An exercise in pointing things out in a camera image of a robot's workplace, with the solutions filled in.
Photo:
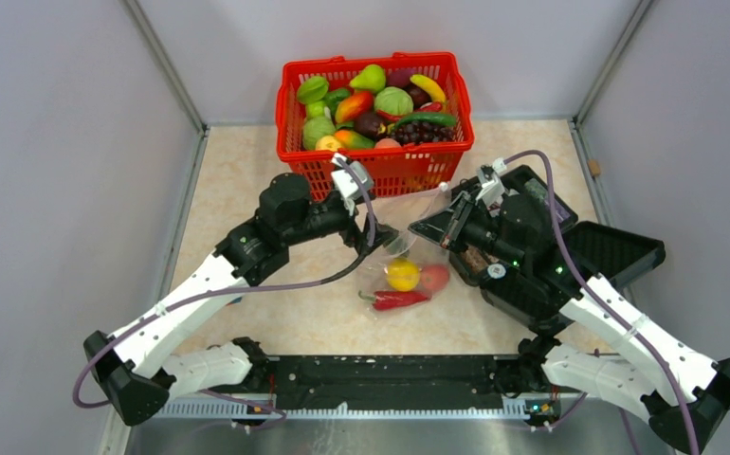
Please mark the red plastic shopping basket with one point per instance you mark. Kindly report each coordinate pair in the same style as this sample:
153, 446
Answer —
395, 171

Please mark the orange green mango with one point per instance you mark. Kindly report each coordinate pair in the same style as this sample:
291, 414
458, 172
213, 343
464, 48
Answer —
353, 106

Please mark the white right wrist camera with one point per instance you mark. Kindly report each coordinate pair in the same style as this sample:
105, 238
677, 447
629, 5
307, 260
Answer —
491, 187

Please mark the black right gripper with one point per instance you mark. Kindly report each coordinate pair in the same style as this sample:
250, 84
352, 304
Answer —
447, 227

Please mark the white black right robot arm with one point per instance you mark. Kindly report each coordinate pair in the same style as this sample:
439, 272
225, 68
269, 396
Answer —
611, 350

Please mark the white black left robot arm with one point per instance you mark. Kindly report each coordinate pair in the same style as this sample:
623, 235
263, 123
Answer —
135, 366

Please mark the red apple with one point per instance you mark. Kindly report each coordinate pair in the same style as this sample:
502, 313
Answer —
434, 278

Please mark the yellow banana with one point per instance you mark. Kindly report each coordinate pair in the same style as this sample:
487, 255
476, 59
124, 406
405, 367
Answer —
433, 90

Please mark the green pear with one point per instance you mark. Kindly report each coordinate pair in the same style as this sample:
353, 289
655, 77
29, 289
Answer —
372, 78

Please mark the dark purple grape bunch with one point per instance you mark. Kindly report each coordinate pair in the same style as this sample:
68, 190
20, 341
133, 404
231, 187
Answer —
421, 132

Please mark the black open tool case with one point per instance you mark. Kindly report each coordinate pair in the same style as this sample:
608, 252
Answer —
620, 256

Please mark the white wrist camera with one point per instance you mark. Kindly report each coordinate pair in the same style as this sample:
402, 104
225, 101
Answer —
351, 180
491, 187

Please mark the yellow apple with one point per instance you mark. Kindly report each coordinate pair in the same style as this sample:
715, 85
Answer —
402, 275

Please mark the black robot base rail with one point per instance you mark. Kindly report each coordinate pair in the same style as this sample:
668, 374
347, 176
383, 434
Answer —
403, 385

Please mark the small dark green cucumber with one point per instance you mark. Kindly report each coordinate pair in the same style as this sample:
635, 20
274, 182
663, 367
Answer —
397, 248

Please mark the clear zip top bag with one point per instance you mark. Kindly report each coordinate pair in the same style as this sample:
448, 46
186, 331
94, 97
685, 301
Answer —
398, 212

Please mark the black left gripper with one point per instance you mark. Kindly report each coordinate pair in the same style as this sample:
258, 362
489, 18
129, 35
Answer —
353, 236

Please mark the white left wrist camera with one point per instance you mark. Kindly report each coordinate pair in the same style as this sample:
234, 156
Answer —
351, 180

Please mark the red chili pepper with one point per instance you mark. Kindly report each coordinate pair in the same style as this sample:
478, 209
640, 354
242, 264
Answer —
387, 300

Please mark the green cabbage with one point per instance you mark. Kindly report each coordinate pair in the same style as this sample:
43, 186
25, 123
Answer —
314, 129

